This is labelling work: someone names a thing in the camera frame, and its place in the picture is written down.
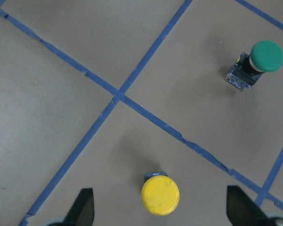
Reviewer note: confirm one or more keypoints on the yellow push button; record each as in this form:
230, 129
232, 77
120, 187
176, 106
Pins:
160, 194

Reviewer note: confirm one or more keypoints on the green push button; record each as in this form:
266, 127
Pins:
266, 56

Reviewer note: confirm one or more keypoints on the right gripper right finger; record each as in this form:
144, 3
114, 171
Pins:
242, 211

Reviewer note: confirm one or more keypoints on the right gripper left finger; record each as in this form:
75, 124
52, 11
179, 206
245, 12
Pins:
82, 212

